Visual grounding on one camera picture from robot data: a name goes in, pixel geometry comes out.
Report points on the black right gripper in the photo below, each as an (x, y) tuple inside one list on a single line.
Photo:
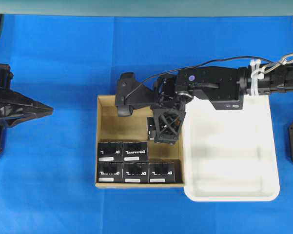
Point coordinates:
[(172, 91)]

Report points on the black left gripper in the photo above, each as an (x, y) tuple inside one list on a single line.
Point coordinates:
[(12, 103)]

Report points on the black box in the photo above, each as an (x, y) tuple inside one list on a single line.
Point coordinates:
[(110, 152), (110, 172), (135, 173), (163, 172), (168, 130), (135, 152)]

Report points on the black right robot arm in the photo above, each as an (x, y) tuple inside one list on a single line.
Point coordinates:
[(223, 87)]

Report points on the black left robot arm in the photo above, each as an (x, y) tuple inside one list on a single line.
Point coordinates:
[(15, 108)]

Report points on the open brown cardboard box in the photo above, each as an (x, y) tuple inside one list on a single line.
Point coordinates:
[(111, 127)]

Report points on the white plastic tray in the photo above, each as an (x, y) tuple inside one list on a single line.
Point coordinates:
[(230, 155)]

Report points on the blue table cloth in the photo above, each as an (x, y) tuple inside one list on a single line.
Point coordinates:
[(47, 165)]

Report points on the white zip ties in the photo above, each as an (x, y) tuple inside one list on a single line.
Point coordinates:
[(256, 75)]

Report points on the silver carabiner clip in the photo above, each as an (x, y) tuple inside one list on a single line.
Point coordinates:
[(286, 59)]

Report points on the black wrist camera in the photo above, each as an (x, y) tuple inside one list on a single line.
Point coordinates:
[(132, 95)]

